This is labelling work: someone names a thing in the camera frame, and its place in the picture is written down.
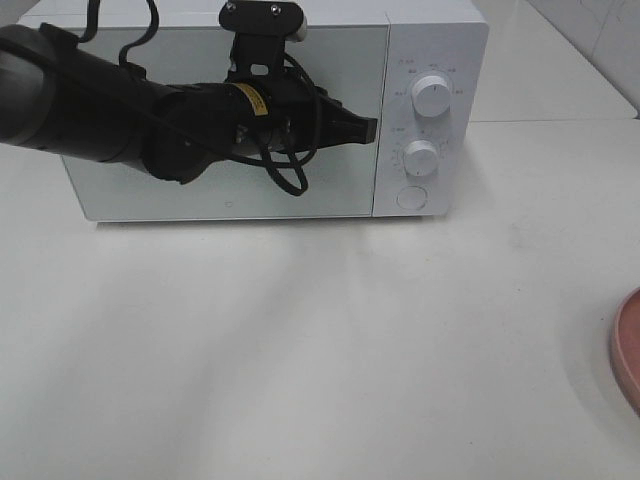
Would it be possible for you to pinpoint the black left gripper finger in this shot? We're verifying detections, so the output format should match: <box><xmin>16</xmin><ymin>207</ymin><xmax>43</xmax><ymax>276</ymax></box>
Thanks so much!
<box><xmin>314</xmin><ymin>89</ymin><xmax>377</xmax><ymax>149</ymax></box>

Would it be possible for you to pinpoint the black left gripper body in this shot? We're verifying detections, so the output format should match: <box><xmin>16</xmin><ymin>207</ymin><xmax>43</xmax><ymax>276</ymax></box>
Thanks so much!
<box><xmin>219</xmin><ymin>69</ymin><xmax>328</xmax><ymax>155</ymax></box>

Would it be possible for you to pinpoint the white microwave door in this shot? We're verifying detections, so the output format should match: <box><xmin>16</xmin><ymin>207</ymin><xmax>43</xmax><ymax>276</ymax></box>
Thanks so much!
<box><xmin>62</xmin><ymin>26</ymin><xmax>388</xmax><ymax>222</ymax></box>

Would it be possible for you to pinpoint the white timer knob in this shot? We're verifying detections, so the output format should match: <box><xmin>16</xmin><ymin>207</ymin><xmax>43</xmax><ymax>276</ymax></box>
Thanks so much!
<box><xmin>402</xmin><ymin>140</ymin><xmax>440</xmax><ymax>177</ymax></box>

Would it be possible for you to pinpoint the round door release button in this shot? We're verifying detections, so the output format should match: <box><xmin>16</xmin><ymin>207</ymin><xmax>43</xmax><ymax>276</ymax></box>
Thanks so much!
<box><xmin>396</xmin><ymin>186</ymin><xmax>428</xmax><ymax>211</ymax></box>

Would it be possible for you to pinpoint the pink round plate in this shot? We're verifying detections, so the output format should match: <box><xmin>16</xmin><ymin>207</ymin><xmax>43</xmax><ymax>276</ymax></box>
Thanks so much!
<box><xmin>610</xmin><ymin>289</ymin><xmax>639</xmax><ymax>414</ymax></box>

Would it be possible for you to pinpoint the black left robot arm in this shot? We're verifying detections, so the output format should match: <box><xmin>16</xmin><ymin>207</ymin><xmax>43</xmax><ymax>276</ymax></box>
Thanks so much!
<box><xmin>1</xmin><ymin>23</ymin><xmax>377</xmax><ymax>196</ymax></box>

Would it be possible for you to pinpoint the upper white power knob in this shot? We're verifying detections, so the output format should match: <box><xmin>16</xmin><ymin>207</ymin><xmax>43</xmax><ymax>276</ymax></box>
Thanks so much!
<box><xmin>411</xmin><ymin>71</ymin><xmax>452</xmax><ymax>118</ymax></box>

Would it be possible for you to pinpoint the white microwave oven body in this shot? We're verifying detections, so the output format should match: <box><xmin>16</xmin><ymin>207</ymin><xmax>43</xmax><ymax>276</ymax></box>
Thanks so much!
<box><xmin>20</xmin><ymin>0</ymin><xmax>490</xmax><ymax>232</ymax></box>

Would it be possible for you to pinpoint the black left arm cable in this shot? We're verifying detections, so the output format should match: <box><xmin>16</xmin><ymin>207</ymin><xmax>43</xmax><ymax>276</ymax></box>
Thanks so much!
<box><xmin>79</xmin><ymin>0</ymin><xmax>331</xmax><ymax>197</ymax></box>

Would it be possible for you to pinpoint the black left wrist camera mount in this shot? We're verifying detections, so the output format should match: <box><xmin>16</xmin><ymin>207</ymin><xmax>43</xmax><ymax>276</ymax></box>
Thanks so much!
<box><xmin>218</xmin><ymin>1</ymin><xmax>306</xmax><ymax>82</ymax></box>

